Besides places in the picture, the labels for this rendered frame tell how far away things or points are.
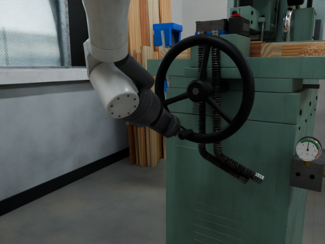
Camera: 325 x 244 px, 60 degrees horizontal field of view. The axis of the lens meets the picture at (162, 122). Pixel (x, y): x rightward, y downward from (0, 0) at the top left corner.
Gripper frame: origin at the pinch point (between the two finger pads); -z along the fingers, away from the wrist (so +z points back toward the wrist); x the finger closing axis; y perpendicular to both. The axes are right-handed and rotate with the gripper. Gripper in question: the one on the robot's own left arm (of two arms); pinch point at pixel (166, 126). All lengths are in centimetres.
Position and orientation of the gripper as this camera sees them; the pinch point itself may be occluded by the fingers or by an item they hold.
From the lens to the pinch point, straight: 73.8
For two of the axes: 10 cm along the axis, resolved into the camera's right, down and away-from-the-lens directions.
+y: 5.1, -8.6, 0.8
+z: -4.8, -3.5, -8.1
